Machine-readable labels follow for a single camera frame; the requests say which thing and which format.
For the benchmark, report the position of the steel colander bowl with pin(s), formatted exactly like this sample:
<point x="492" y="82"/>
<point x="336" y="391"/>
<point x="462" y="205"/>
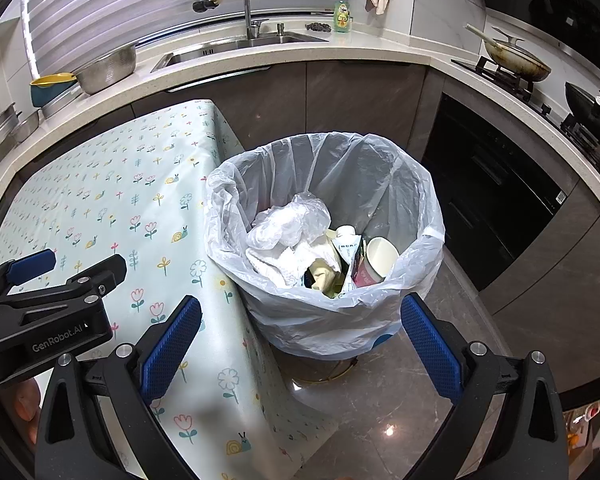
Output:
<point x="105" y="70"/>

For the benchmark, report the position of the blue and yellow basin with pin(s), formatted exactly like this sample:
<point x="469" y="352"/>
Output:
<point x="50" y="90"/>

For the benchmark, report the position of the flat steel tray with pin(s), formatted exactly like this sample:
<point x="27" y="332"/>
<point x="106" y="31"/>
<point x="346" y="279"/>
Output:
<point x="65" y="102"/>

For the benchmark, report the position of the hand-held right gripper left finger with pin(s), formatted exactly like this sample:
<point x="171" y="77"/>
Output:
<point x="172" y="347"/>

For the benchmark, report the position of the beige snack packet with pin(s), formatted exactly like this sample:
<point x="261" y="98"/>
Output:
<point x="322" y="272"/>

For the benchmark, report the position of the chrome kitchen faucet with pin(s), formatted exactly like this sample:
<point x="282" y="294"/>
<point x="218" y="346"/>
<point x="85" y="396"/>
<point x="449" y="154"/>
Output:
<point x="245" y="0"/>

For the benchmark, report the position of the floral tablecloth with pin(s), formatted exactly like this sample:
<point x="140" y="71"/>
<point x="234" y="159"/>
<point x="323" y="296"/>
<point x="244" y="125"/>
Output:
<point x="130" y="185"/>

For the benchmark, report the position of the beige frying pan with lid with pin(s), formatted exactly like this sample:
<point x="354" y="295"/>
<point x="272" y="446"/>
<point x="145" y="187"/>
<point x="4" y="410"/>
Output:
<point x="522" y="62"/>

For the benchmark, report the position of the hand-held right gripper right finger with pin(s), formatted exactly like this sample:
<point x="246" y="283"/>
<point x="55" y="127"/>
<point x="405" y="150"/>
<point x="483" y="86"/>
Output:
<point x="430" y="345"/>

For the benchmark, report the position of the green dish soap bottle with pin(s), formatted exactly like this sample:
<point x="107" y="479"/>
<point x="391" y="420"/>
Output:
<point x="343" y="17"/>

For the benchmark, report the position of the black gas stove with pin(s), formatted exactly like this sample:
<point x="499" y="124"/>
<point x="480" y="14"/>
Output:
<point x="525" y="95"/>

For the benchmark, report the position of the steel steamer pot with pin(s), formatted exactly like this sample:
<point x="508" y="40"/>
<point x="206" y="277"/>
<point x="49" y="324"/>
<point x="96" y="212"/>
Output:
<point x="0" y="127"/>

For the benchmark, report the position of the beige paper cup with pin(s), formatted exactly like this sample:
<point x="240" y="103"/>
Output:
<point x="380" y="257"/>

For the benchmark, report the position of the stainless steel sink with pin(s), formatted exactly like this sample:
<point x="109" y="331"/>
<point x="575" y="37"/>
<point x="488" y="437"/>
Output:
<point x="230" y="47"/>

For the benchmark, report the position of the dark kitchen cabinet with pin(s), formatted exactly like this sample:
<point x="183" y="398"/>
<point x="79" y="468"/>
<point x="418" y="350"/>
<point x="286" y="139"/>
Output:
<point x="340" y="95"/>

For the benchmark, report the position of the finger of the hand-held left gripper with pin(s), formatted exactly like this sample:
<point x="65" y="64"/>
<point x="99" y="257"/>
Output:
<point x="95" y="277"/>
<point x="30" y="262"/>

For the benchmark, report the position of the black built-in oven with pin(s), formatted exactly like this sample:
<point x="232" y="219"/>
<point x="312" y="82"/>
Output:
<point x="490" y="185"/>

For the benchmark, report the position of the black range hood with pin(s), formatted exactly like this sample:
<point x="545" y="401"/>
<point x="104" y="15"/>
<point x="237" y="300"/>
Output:
<point x="555" y="0"/>

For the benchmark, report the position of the black wok with lid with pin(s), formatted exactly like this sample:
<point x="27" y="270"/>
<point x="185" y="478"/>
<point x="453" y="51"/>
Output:
<point x="592" y="120"/>

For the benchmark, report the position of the clear plastic bag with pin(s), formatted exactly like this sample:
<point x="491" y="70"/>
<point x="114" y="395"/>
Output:
<point x="292" y="217"/>

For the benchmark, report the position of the small white printed carton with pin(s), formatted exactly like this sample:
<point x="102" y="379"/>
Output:
<point x="347" y="255"/>

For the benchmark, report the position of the person's left hand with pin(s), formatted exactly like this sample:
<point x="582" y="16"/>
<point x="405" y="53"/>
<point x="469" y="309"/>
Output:
<point x="26" y="405"/>

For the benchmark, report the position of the dark scouring pad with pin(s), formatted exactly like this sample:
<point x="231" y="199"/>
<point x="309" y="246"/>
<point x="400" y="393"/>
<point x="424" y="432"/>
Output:
<point x="319" y="27"/>

